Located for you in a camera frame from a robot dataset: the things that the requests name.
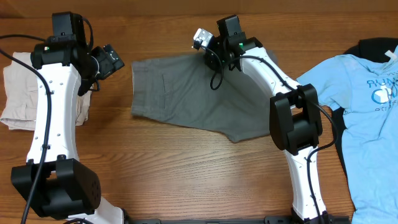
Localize grey shorts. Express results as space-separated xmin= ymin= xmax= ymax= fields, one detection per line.
xmin=131 ymin=54 xmax=269 ymax=142

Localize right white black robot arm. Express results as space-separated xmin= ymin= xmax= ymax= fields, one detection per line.
xmin=193 ymin=15 xmax=327 ymax=223

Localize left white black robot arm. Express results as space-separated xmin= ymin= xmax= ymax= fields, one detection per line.
xmin=11 ymin=12 xmax=129 ymax=223

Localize folded beige shorts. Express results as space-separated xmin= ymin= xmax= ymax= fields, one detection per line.
xmin=1 ymin=52 xmax=91 ymax=131

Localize light blue printed t-shirt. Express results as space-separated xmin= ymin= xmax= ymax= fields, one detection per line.
xmin=297 ymin=50 xmax=397 ymax=223

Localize black garment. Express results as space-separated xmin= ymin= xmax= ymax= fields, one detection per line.
xmin=331 ymin=37 xmax=397 ymax=175

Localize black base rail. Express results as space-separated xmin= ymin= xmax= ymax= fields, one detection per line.
xmin=125 ymin=215 xmax=351 ymax=224

